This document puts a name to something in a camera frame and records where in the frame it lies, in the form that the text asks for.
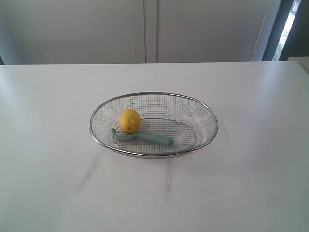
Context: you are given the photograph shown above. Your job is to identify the yellow lemon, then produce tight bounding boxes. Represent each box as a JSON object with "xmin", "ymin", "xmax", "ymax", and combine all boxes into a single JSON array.
[{"xmin": 119, "ymin": 109, "xmax": 141, "ymax": 133}]

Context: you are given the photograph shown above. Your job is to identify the teal handled peeler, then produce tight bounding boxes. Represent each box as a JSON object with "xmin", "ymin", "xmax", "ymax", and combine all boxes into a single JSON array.
[{"xmin": 112, "ymin": 128, "xmax": 174, "ymax": 147}]

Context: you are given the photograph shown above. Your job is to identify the white cabinet doors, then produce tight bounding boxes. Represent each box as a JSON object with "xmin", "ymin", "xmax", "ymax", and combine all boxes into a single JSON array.
[{"xmin": 0, "ymin": 0, "xmax": 281, "ymax": 64}]

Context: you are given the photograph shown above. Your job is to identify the white side table corner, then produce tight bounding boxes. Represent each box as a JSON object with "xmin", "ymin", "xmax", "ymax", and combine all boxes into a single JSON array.
[{"xmin": 288, "ymin": 56, "xmax": 309, "ymax": 74}]

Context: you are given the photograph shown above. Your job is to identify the oval wire mesh basket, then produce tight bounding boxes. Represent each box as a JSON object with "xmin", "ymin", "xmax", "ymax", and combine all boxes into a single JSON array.
[{"xmin": 89, "ymin": 92, "xmax": 219, "ymax": 158}]

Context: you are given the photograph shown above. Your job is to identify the window with dark frame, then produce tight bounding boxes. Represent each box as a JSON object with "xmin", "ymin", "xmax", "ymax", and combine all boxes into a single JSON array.
[{"xmin": 262, "ymin": 0, "xmax": 309, "ymax": 61}]

